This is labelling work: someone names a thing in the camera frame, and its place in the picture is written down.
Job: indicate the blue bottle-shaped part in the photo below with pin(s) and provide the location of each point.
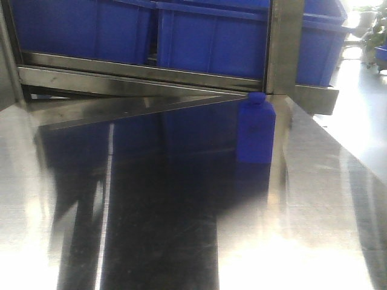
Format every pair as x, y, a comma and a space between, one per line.
256, 129

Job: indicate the blue bin middle on table shelf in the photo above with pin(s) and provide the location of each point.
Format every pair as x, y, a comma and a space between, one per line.
204, 38

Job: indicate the blue bin on table shelf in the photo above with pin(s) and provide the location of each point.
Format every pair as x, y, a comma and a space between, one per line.
117, 31
204, 38

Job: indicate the blue bin left on table shelf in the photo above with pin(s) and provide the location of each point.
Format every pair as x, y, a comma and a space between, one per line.
117, 31

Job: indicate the small blue bin on cart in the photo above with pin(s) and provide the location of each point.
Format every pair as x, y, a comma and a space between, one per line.
380, 57

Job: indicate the green potted plant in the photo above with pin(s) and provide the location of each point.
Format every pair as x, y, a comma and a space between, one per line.
372, 30

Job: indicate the stainless steel table shelf frame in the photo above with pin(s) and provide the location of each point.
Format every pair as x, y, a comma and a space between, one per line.
60, 90

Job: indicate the blue bin right outside frame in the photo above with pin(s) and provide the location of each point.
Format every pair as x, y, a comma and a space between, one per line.
323, 35

